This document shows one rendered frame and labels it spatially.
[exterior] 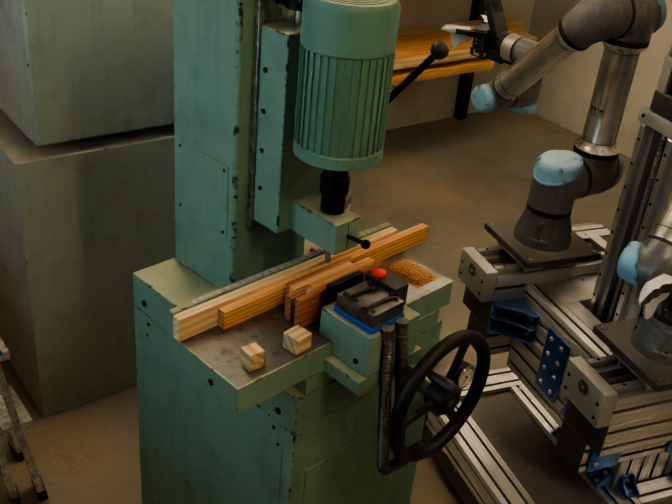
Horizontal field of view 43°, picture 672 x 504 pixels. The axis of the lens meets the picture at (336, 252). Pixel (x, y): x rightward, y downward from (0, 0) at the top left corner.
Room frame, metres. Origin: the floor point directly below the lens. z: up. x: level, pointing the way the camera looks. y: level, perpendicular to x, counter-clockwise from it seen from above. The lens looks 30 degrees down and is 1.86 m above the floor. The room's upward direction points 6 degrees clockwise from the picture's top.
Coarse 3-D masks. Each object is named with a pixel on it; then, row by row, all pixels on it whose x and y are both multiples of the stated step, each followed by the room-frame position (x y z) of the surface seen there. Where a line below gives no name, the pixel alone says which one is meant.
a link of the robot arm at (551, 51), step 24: (600, 0) 1.99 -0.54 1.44; (624, 0) 1.99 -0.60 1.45; (576, 24) 1.99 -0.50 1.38; (600, 24) 1.97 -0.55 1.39; (624, 24) 1.98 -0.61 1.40; (552, 48) 2.04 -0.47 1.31; (576, 48) 2.00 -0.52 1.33; (504, 72) 2.15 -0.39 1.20; (528, 72) 2.09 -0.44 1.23; (480, 96) 2.17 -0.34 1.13; (504, 96) 2.14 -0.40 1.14
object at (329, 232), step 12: (300, 204) 1.55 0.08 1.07; (312, 204) 1.56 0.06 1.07; (300, 216) 1.55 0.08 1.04; (312, 216) 1.52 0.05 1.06; (324, 216) 1.51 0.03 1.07; (336, 216) 1.52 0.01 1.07; (348, 216) 1.52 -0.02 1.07; (300, 228) 1.55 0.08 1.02; (312, 228) 1.52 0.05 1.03; (324, 228) 1.50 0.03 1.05; (336, 228) 1.48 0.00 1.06; (348, 228) 1.50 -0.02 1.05; (312, 240) 1.52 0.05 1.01; (324, 240) 1.50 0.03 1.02; (336, 240) 1.48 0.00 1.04; (348, 240) 1.50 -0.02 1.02; (336, 252) 1.48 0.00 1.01
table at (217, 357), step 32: (416, 288) 1.55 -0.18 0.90; (448, 288) 1.58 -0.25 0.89; (256, 320) 1.37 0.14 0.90; (288, 320) 1.38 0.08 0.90; (192, 352) 1.25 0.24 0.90; (224, 352) 1.26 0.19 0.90; (288, 352) 1.27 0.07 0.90; (320, 352) 1.30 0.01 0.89; (416, 352) 1.36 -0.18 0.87; (224, 384) 1.18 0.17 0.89; (256, 384) 1.18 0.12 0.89; (288, 384) 1.24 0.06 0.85; (352, 384) 1.25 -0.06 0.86
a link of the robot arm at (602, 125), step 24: (648, 0) 2.04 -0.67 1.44; (648, 24) 2.03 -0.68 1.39; (624, 48) 2.02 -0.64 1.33; (600, 72) 2.07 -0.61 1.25; (624, 72) 2.04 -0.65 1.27; (600, 96) 2.05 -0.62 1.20; (624, 96) 2.04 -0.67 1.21; (600, 120) 2.04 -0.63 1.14; (576, 144) 2.07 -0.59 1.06; (600, 144) 2.04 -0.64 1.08; (600, 168) 2.02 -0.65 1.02; (600, 192) 2.06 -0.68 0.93
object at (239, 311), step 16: (384, 240) 1.67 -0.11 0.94; (400, 240) 1.69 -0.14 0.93; (416, 240) 1.73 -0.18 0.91; (352, 256) 1.59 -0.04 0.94; (368, 256) 1.61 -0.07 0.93; (384, 256) 1.65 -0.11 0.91; (304, 272) 1.50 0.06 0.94; (272, 288) 1.43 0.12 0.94; (240, 304) 1.36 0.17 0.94; (256, 304) 1.38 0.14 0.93; (272, 304) 1.41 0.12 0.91; (224, 320) 1.33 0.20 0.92; (240, 320) 1.35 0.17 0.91
